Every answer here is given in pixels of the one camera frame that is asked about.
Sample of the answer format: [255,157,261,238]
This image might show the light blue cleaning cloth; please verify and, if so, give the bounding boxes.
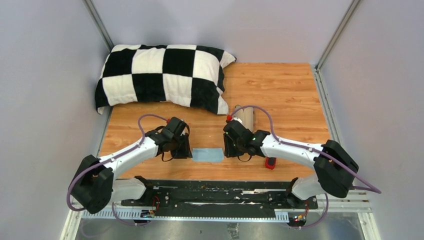
[192,148,224,163]

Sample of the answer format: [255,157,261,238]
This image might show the beige plaid glasses case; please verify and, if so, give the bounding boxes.
[233,105,255,133]

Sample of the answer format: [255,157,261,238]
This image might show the red sunglasses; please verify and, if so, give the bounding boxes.
[264,157,277,170]

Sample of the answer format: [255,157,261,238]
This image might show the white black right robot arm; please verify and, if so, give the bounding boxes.
[223,119,359,209]

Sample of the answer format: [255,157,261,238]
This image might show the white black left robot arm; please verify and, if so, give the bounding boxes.
[66,117,192,214]

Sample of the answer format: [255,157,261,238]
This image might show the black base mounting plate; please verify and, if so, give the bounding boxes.
[119,179,319,219]

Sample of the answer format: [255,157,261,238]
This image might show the black and white checkered pillow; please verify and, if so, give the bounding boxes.
[94,44,237,115]

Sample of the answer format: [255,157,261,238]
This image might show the aluminium rail frame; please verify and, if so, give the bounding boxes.
[60,190,380,240]

